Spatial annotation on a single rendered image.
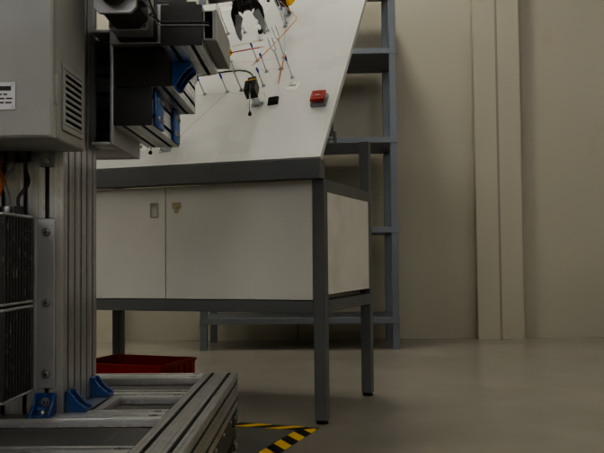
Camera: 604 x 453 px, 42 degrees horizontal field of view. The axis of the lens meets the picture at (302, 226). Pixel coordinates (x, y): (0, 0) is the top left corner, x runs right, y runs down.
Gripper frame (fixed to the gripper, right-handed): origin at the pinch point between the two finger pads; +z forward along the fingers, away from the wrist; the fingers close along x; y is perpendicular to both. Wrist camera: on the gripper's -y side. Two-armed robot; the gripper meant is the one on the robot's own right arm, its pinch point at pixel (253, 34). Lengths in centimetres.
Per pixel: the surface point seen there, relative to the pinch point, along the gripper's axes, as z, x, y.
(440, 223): 200, -109, 177
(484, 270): 227, -125, 148
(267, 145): 31.9, 6.2, -21.7
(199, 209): 49, 34, -21
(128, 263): 64, 65, -15
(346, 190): 58, -17, -21
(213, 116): 26.2, 20.5, 5.5
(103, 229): 53, 70, -4
